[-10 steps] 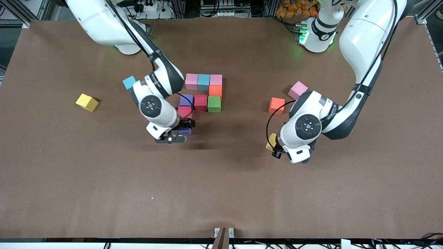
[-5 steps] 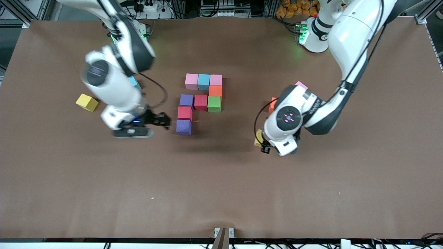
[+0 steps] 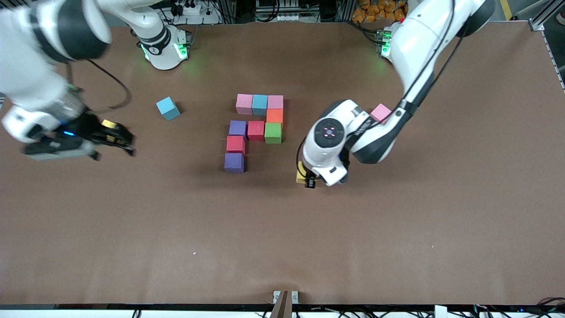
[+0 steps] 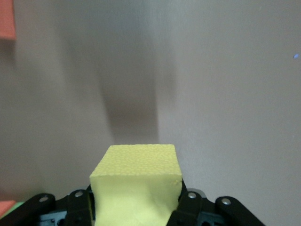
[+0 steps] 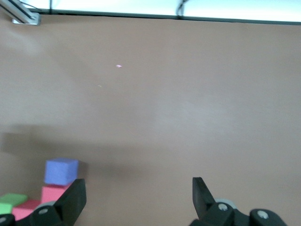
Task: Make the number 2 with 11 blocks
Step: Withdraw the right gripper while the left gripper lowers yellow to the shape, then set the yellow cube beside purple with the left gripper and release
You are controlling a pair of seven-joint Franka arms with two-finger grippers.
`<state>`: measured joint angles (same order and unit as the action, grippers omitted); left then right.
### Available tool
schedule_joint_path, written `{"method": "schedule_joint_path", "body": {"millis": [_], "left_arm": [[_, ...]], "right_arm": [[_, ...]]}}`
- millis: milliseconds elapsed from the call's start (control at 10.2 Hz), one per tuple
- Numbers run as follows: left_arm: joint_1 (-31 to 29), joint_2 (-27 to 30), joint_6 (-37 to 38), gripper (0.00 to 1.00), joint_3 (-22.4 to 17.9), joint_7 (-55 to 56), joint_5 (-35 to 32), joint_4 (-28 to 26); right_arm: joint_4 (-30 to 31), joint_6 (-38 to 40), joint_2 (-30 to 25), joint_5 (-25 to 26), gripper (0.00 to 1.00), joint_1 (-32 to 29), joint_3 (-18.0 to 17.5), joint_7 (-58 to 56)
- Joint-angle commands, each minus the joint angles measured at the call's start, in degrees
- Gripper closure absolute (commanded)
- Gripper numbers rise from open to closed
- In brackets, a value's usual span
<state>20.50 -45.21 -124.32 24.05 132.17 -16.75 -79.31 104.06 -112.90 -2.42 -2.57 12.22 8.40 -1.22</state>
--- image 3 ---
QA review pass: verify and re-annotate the brown table cover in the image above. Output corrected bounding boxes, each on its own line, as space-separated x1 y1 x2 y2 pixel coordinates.
0 21 565 306

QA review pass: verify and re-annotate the aluminium frame post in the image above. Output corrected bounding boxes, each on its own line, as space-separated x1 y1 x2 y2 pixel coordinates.
335 0 354 22
221 0 237 23

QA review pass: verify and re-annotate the green foam cube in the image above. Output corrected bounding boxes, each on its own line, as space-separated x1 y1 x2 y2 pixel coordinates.
264 122 283 144

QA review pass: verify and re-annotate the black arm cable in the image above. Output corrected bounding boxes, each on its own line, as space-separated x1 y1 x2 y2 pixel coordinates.
296 0 468 177
66 60 132 113

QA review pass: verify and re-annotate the red foam cube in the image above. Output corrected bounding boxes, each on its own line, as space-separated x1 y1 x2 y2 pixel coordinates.
226 135 246 155
247 121 265 142

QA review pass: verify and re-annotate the white table side rail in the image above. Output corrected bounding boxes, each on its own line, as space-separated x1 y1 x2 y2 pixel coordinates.
541 29 565 93

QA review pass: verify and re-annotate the metal bracket with brown bar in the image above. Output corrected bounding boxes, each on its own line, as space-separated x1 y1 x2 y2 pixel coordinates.
270 290 300 318

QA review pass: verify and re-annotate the light blue foam cube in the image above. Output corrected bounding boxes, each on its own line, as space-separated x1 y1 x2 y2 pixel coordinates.
156 96 181 121
252 94 269 116

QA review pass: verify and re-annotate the white table edge rail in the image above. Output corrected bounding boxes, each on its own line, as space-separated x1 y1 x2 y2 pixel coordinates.
0 308 565 318

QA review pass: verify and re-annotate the aluminium frame beam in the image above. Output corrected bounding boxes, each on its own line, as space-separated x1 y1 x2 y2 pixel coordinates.
527 0 565 31

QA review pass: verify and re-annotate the white power strip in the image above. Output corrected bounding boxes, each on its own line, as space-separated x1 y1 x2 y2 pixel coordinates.
257 12 301 23
170 0 221 25

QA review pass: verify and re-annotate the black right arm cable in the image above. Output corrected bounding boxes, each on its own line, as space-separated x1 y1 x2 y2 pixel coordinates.
66 60 132 113

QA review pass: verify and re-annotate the pile of orange balls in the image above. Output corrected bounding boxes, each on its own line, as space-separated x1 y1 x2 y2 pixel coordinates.
352 0 407 23

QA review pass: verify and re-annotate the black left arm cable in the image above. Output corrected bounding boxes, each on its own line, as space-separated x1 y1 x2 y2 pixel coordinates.
296 0 468 177

